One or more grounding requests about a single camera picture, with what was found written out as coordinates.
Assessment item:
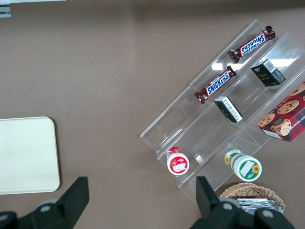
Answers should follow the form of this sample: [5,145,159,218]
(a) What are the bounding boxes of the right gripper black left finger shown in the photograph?
[0,176,90,229]

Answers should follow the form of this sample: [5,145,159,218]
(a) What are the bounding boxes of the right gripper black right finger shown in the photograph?
[190,176,296,229]

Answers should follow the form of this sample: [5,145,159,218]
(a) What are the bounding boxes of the light wicker basket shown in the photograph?
[219,182,286,215]

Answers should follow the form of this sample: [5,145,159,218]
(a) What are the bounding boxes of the beige plastic tray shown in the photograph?
[0,116,61,196]

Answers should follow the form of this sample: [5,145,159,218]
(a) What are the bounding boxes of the silver foil packs stack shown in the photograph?
[236,198,285,215]

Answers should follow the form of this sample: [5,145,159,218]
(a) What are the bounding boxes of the green lidded yogurt cup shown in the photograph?
[224,148,263,182]

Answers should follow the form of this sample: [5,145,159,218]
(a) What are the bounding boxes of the red lidded yogurt cup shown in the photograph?
[166,146,190,176]

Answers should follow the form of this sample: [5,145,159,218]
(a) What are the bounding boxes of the clear acrylic tiered stand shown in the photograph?
[140,19,305,207]

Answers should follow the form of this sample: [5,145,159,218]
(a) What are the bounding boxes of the small black carton box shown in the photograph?
[213,96,244,124]
[250,59,286,87]

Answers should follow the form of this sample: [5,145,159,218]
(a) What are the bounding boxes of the red tartan cookie box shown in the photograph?
[257,81,305,143]

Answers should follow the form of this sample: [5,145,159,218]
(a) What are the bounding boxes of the Snickers chocolate bar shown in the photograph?
[229,25,277,63]
[194,66,237,104]

